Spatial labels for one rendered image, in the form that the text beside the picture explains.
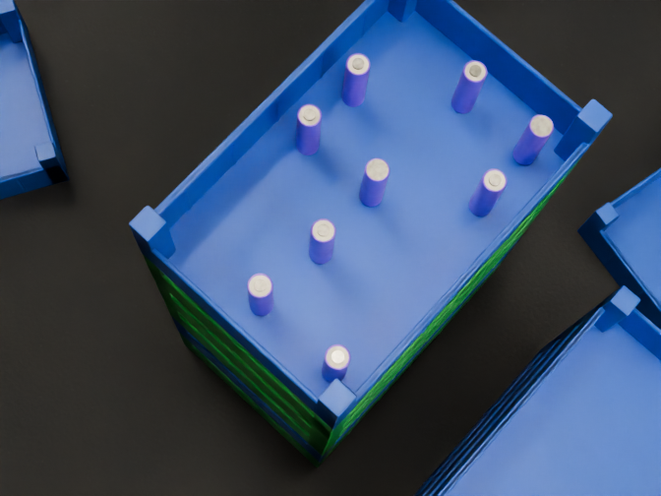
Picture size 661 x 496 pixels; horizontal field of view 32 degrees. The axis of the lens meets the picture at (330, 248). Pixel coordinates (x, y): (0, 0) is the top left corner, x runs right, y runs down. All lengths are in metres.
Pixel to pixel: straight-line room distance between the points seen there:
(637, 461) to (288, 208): 0.39
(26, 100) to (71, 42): 0.09
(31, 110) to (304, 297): 0.59
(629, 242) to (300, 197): 0.56
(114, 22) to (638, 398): 0.75
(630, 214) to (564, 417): 0.38
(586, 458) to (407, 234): 0.28
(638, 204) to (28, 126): 0.71
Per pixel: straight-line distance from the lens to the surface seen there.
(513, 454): 1.04
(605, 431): 1.06
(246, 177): 0.90
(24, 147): 1.36
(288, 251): 0.88
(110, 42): 1.40
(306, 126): 0.85
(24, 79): 1.39
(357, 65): 0.86
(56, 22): 1.42
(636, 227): 1.36
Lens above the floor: 1.26
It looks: 75 degrees down
